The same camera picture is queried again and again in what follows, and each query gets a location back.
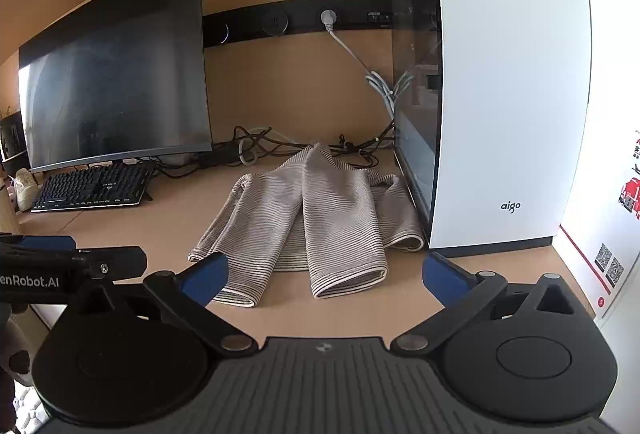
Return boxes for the beige striped knit garment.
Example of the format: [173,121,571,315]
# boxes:
[188,142,427,308]

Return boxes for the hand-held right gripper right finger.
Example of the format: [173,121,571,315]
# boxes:
[390,252,582,358]

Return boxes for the black wall socket rail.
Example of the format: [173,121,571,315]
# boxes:
[202,0,441,48]

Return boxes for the black computer keyboard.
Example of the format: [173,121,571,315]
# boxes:
[31,161,156,213]

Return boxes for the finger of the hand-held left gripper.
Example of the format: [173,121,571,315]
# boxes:
[0,234,79,260]
[74,245,148,285]

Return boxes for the small black screen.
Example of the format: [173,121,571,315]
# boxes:
[0,110,29,163]

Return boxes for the black power adapter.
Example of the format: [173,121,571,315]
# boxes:
[196,145,242,168]

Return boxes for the white glass-sided computer case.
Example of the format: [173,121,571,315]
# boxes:
[387,0,592,251]

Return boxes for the white power cable with plug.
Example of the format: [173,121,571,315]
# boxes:
[320,9,416,125]

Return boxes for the small white shoe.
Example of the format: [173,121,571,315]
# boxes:
[12,168,40,213]

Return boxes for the black curved computer monitor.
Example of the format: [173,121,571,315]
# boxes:
[18,0,215,174]

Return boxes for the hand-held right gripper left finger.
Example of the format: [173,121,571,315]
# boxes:
[74,253,254,359]

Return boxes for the black cable bundle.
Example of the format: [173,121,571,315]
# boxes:
[150,124,401,180]

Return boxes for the white red wall poster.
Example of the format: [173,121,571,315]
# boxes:
[557,129,640,321]

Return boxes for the thin white cable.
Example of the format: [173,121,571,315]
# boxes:
[238,128,273,166]

